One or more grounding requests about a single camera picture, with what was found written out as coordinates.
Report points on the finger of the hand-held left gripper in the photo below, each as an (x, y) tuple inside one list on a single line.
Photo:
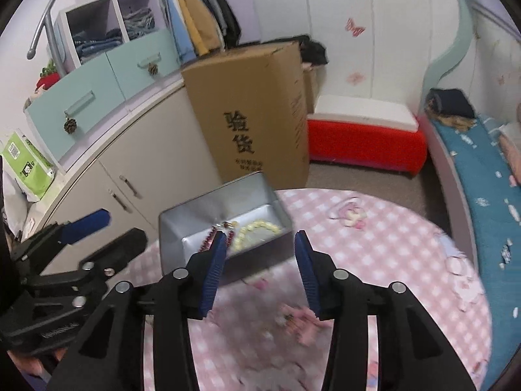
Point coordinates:
[(87, 224), (118, 248)]

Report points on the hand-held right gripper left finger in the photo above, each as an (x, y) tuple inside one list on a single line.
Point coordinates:
[(213, 271)]

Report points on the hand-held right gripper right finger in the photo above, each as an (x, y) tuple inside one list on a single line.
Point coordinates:
[(307, 271)]

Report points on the silver metal tin box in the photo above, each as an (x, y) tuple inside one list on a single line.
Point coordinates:
[(191, 220)]

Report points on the person's left hand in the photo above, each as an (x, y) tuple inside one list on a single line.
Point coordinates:
[(26, 364)]

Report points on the pink checked tablecloth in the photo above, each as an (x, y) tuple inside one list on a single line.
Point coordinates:
[(386, 252)]

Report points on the green tissue packet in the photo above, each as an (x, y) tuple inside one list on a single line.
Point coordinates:
[(24, 163)]

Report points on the pine cone ornament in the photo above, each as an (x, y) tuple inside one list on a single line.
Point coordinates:
[(153, 69), (71, 126)]

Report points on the white cabinet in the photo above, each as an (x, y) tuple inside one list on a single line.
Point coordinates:
[(163, 150)]

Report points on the teal drawer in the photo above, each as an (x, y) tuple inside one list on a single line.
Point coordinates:
[(138, 59), (73, 102)]

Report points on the red ottoman with white top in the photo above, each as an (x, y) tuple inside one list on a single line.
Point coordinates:
[(366, 142)]

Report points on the tall cardboard box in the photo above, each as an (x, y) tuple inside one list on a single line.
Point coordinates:
[(244, 110)]

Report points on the folded jeans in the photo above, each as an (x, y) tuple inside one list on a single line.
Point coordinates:
[(97, 44), (139, 22)]

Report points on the blue printed bedsheet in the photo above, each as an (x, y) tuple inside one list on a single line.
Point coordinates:
[(480, 187)]

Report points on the pink butterfly sticker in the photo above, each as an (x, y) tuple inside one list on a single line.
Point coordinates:
[(355, 78), (355, 27)]

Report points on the black bag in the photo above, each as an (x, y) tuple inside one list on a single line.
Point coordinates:
[(311, 51)]

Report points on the dark folded clothes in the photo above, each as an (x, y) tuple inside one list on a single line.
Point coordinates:
[(449, 102)]

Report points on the light blue hanging garment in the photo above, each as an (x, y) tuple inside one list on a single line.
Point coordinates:
[(177, 20)]

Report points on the tan hanging garment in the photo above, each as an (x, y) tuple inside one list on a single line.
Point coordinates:
[(199, 20)]

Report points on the black hanging garments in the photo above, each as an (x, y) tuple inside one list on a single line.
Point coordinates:
[(224, 12)]

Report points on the white wardrobe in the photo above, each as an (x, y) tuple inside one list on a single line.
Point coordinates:
[(366, 8)]

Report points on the grey metal rail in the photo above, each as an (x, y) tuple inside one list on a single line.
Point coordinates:
[(47, 20)]

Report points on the teal bed frame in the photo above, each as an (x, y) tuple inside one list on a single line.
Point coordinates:
[(456, 40)]

